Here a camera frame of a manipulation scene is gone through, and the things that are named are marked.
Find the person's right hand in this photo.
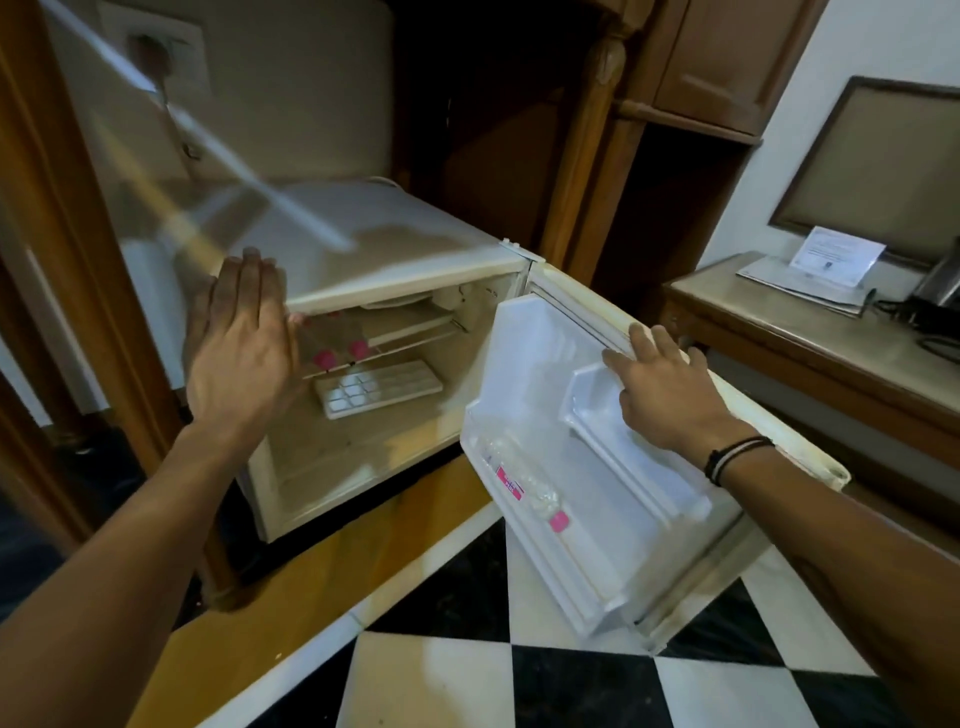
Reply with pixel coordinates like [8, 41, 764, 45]
[602, 322, 753, 464]

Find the person's left hand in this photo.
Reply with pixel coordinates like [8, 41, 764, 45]
[184, 247, 306, 453]

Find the white mini fridge door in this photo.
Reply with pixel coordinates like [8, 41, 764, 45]
[459, 262, 853, 655]

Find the person's right forearm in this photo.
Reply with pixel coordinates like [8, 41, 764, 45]
[708, 441, 960, 728]

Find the person's left forearm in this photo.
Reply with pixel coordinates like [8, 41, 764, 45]
[0, 420, 265, 728]

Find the pink capped water bottle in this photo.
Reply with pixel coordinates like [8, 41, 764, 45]
[333, 311, 374, 363]
[480, 435, 573, 536]
[300, 318, 340, 374]

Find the white ice cube tray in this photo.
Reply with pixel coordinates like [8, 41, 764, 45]
[313, 358, 445, 421]

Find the white mini fridge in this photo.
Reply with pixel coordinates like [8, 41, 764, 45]
[120, 177, 543, 546]

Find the white paper folder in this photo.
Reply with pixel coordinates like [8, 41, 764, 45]
[735, 253, 873, 318]

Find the wooden desk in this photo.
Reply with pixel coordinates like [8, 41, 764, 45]
[658, 251, 960, 560]

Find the white tent card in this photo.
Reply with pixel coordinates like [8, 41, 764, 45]
[788, 225, 887, 291]

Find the wooden cabinet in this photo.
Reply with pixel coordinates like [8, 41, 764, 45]
[538, 0, 830, 288]

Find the dark framed board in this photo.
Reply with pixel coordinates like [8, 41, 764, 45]
[768, 75, 960, 271]

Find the black telephone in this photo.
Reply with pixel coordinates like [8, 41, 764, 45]
[898, 238, 960, 340]

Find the white power cable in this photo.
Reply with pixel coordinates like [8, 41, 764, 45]
[37, 0, 357, 255]

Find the wire fridge shelf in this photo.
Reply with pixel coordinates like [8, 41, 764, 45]
[302, 300, 471, 381]

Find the black cord wristband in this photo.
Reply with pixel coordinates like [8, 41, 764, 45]
[703, 435, 776, 489]

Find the wooden door frame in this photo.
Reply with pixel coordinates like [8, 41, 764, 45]
[0, 0, 185, 541]

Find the black telephone cable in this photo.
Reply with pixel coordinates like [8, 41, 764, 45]
[861, 288, 960, 366]

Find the white wall socket plate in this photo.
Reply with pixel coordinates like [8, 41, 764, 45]
[96, 0, 213, 100]

